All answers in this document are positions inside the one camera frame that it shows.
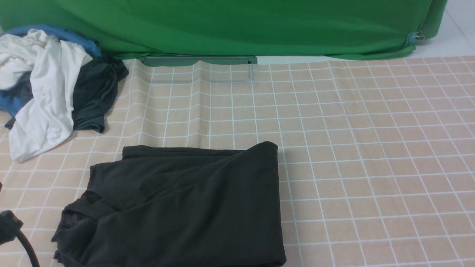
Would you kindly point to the blue crumpled garment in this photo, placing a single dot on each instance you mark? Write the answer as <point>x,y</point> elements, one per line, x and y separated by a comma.
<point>15,70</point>

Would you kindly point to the beige checkered tablecloth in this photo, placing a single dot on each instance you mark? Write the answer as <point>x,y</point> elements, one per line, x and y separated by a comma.
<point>376,164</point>

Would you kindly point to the metal binder clip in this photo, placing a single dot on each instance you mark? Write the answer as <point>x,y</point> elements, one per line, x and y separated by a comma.
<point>414,37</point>

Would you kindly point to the white crumpled garment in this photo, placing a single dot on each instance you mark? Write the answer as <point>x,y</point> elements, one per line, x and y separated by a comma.
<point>46,120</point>

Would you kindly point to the dark gray crumpled garment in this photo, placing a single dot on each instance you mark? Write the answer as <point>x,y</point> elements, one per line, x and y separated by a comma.
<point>93,96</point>

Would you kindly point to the green backdrop cloth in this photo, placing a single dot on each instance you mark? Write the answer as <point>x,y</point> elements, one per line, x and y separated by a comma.
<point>343,29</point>

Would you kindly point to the dark gray long-sleeve top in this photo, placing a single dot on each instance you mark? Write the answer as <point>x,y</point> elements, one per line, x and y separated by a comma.
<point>177,207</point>

